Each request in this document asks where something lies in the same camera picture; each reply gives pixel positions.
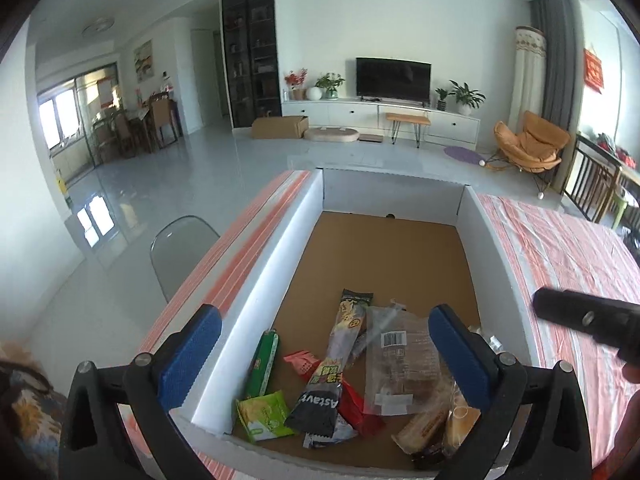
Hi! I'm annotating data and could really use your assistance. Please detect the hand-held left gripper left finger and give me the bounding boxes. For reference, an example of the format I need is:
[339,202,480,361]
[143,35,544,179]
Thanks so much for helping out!
[60,303,223,480]

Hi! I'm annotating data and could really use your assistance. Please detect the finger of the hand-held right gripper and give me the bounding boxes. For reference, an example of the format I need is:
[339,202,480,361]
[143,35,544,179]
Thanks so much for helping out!
[532,287,601,333]

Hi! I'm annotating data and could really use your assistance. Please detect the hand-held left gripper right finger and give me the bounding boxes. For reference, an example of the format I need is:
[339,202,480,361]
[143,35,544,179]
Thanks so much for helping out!
[428,303,593,480]

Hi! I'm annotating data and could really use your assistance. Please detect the clear bag of brown cakes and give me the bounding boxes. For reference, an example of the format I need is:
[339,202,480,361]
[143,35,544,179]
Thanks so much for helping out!
[364,300,453,417]

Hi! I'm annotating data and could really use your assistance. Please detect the green stick snack packet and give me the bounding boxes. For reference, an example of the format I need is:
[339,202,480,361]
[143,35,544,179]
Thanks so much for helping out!
[244,329,279,400]

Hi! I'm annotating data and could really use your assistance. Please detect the bagged bread buns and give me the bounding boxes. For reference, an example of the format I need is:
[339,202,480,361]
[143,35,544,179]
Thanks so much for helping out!
[391,402,451,457]

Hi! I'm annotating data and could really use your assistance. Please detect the light green packet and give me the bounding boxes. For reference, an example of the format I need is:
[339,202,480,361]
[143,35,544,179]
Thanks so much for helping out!
[235,391,297,443]

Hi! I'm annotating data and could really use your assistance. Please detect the dark brown snack packet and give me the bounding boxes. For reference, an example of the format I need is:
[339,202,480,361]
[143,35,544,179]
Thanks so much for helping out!
[410,440,453,472]

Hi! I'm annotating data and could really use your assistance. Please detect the long red snack packet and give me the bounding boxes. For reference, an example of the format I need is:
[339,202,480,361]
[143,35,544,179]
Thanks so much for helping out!
[336,379,387,437]

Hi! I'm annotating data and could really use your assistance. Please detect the small red snack packet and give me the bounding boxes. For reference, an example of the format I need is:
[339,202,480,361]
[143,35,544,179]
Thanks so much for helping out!
[282,349,322,377]

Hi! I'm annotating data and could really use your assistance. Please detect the long black snack packet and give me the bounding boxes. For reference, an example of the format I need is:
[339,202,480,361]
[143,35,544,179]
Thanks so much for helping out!
[284,288,374,437]

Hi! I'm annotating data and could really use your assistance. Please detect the small whitish snack packet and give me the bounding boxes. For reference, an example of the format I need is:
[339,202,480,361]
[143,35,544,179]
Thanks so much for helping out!
[301,412,360,450]

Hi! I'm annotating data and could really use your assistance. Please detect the orange striped tablecloth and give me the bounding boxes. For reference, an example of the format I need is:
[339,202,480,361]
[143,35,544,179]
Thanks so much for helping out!
[135,170,640,480]

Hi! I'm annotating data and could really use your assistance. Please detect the grey plastic chair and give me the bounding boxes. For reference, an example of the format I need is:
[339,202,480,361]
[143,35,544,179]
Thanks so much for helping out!
[149,215,222,305]

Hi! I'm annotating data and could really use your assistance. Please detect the orange lounge chair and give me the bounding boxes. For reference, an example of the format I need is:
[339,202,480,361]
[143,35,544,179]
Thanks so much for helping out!
[482,110,572,196]

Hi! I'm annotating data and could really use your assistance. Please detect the floral cushion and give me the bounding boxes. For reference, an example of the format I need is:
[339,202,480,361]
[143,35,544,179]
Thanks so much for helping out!
[0,342,68,480]

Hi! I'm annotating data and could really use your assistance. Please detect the purple round rug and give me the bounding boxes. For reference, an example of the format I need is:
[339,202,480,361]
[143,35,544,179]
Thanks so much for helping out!
[443,146,480,163]

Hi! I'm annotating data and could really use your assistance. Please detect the large potted plant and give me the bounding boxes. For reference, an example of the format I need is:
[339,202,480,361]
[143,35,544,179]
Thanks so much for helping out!
[447,80,487,116]

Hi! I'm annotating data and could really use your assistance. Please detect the white standing air conditioner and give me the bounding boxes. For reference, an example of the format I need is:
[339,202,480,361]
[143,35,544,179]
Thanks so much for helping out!
[511,26,548,136]

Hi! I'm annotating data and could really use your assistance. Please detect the wooden dining table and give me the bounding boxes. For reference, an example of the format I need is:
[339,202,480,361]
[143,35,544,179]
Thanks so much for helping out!
[117,107,151,153]

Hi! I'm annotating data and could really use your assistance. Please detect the wooden dining chair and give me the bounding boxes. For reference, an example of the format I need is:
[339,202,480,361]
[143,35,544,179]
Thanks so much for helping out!
[149,99,181,150]

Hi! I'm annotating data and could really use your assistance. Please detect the small wooden bench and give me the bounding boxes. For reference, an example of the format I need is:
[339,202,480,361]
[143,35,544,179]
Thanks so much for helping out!
[385,112,432,150]

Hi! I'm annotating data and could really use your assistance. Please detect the grey curtain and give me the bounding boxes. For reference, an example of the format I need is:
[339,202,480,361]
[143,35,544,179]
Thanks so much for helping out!
[529,0,583,136]

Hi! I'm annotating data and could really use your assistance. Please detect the brown cardboard box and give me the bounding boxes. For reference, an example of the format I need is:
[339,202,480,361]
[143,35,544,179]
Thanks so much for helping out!
[250,115,310,140]

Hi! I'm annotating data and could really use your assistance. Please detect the beige pet bed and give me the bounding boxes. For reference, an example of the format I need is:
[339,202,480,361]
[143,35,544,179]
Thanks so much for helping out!
[303,126,361,143]

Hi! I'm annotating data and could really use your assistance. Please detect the balcony glass door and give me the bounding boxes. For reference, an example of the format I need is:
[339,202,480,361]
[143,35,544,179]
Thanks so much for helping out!
[37,60,121,171]

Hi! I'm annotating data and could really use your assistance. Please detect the white television cabinet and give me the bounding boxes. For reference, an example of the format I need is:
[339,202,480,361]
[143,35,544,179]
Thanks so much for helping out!
[281,97,482,146]

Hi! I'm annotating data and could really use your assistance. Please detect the black television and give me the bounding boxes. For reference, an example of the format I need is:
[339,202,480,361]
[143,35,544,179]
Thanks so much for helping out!
[355,57,432,106]

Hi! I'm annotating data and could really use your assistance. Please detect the red flowers in vase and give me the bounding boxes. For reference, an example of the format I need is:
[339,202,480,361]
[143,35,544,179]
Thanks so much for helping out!
[284,69,308,101]

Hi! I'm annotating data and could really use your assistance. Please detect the green plant in vase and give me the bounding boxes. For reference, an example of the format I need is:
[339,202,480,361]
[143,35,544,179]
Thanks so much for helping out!
[315,72,346,100]

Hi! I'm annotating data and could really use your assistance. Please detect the black display cabinet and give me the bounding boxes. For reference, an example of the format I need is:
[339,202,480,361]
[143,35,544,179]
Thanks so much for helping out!
[221,0,279,129]

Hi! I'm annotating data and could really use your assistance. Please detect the round ceiling lamp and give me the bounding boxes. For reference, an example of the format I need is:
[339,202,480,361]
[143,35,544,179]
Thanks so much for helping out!
[82,17,115,36]

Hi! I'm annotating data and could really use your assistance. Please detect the red wall hanging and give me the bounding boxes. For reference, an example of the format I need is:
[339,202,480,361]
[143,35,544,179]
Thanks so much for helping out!
[582,47,606,95]

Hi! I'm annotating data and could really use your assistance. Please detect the framed wall picture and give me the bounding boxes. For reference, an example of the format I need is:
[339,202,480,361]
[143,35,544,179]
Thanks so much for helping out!
[132,40,153,82]

